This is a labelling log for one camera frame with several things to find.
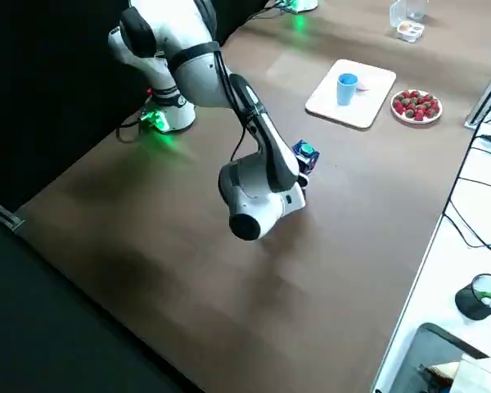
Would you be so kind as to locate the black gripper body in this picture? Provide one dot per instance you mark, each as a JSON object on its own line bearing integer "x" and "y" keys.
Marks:
{"x": 304, "y": 181}

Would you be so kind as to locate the blue white milk carton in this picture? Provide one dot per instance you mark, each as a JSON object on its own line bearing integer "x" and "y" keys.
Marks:
{"x": 307, "y": 151}

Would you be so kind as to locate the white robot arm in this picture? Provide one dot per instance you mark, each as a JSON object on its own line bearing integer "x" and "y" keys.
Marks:
{"x": 294, "y": 4}
{"x": 200, "y": 78}

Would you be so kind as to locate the white rectangular tray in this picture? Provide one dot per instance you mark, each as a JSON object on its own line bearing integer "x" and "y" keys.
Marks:
{"x": 352, "y": 114}

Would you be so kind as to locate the blue cup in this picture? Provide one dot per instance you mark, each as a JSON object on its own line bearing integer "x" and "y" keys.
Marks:
{"x": 346, "y": 92}

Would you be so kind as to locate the pink bowl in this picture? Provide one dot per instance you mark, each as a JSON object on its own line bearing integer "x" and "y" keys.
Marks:
{"x": 364, "y": 86}

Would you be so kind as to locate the clear plastic egg carton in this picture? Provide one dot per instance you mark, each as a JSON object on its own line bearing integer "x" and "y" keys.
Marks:
{"x": 413, "y": 34}

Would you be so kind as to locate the brown egg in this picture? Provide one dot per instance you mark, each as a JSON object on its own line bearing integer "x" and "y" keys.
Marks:
{"x": 404, "y": 26}

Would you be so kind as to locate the black flat tray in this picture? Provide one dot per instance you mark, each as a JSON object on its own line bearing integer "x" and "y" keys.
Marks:
{"x": 425, "y": 352}

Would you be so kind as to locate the black mesh pen cup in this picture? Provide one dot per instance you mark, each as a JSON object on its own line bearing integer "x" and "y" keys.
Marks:
{"x": 474, "y": 305}

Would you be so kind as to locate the pink plate with strawberries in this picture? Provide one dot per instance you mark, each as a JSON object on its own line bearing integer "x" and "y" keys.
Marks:
{"x": 416, "y": 106}

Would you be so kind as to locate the green pen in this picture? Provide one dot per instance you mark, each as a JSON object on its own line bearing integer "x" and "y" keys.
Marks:
{"x": 489, "y": 294}

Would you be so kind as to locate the aluminium camera post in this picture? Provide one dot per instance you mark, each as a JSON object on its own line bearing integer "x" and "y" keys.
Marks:
{"x": 487, "y": 94}

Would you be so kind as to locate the aluminium frame profile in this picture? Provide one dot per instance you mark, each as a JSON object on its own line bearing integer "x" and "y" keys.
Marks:
{"x": 4, "y": 213}

